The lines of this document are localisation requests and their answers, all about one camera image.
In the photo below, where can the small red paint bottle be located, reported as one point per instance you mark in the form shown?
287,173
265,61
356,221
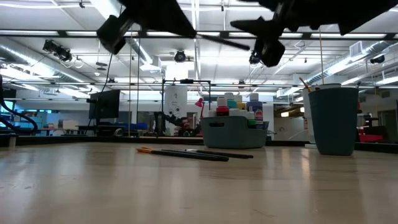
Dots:
222,110

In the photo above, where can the black background robot arm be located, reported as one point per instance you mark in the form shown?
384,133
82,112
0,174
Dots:
160,123

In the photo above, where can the large turquoise paint bottle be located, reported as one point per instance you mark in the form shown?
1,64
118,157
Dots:
231,102

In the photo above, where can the large yellow paint bottle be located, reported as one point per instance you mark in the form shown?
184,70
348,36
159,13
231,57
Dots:
241,105

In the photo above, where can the dark teal plastic cup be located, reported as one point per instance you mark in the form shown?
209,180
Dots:
334,124

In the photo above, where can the black overhead camera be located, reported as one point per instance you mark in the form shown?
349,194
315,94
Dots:
180,56

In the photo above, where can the black background station frame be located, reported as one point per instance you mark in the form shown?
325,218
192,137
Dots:
162,105

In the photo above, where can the black ceiling fixture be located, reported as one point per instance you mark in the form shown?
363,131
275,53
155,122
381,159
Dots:
377,59
57,51

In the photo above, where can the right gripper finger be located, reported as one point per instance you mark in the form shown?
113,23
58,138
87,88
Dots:
261,27

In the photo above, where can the red desk lamp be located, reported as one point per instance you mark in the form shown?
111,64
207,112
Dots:
199,103

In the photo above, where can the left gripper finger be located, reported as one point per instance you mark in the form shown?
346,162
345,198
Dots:
168,15

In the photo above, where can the black paintbrush orange ferrule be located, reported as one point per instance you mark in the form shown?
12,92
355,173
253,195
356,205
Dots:
192,155

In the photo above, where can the small green paint bottle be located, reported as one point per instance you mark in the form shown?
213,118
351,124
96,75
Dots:
252,124

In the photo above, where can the person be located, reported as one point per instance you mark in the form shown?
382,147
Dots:
188,126

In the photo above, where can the large blue paint bottle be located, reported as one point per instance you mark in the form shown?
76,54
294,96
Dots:
255,104

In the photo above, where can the red chair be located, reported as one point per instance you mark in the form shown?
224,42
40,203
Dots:
371,138

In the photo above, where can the black monitor on stand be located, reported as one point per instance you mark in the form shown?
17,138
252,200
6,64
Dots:
105,104

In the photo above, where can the grey-teal plastic caddy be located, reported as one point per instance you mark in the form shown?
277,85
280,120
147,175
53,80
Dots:
233,137

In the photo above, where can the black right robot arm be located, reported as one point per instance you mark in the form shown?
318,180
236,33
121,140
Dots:
357,12

